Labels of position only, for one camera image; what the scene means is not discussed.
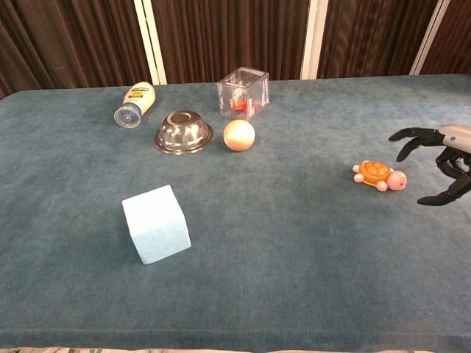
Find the blue table cloth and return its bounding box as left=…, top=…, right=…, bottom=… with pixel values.
left=0, top=74, right=471, bottom=350

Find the light blue foam cube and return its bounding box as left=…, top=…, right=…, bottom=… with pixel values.
left=121, top=184, right=192, bottom=265

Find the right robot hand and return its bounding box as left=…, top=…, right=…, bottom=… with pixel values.
left=388, top=124, right=471, bottom=206

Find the steel bowl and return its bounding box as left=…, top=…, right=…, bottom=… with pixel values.
left=154, top=111, right=215, bottom=155

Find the wooden ball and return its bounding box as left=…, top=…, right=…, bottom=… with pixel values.
left=223, top=119, right=256, bottom=152

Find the mayonnaise squeeze bottle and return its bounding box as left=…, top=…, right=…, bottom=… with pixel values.
left=113, top=81, right=157, bottom=129

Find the orange toy turtle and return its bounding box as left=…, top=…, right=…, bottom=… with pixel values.
left=352, top=160, right=408, bottom=192

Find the clear plastic box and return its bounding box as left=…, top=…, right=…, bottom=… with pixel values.
left=216, top=66, right=271, bottom=122

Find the white partition post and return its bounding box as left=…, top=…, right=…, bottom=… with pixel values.
left=408, top=0, right=451, bottom=76
left=132, top=0, right=168, bottom=86
left=300, top=0, right=329, bottom=80

